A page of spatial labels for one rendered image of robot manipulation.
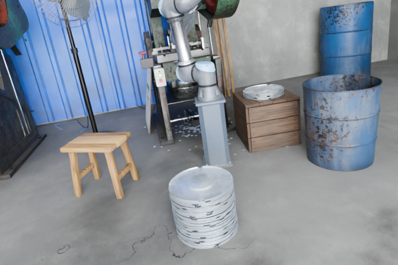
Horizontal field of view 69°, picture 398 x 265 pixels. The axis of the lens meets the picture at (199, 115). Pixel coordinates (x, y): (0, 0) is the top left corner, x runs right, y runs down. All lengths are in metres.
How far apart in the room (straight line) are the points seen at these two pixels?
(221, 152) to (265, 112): 0.41
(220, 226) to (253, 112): 0.93
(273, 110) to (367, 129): 0.58
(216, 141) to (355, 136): 0.79
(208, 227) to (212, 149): 0.71
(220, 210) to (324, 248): 0.44
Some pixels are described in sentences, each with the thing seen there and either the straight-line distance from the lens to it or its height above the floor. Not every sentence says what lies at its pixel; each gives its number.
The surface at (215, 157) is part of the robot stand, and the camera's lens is 1.91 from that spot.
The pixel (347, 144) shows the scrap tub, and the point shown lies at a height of 0.17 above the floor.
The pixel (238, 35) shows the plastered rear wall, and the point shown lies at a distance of 3.95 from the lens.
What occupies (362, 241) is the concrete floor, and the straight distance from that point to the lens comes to 1.43.
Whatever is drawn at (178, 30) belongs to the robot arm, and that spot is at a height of 0.89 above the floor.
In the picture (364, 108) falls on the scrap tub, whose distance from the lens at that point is 1.76.
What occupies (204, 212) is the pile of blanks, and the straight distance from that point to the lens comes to 1.25.
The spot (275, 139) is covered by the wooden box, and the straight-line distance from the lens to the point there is 2.11.
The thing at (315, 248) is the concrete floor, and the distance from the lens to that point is 1.36.
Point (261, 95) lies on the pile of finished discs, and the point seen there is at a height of 0.38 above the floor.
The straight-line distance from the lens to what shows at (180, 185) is 1.34.
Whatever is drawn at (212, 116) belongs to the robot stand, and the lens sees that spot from 1.80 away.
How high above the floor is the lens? 0.92
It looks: 18 degrees down
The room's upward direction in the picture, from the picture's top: 8 degrees counter-clockwise
